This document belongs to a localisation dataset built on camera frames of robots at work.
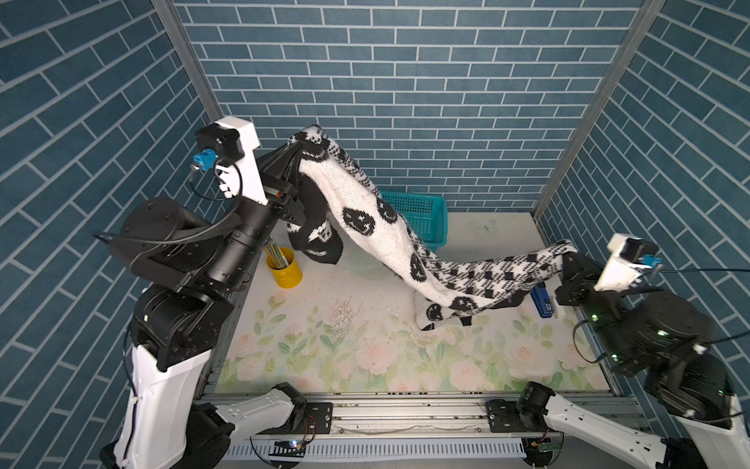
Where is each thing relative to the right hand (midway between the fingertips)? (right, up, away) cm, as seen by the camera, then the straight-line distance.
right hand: (564, 255), depth 54 cm
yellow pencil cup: (-66, -9, +40) cm, 78 cm away
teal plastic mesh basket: (-17, +13, +66) cm, 69 cm away
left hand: (-43, +16, -15) cm, 48 cm away
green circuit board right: (+7, -48, +16) cm, 51 cm away
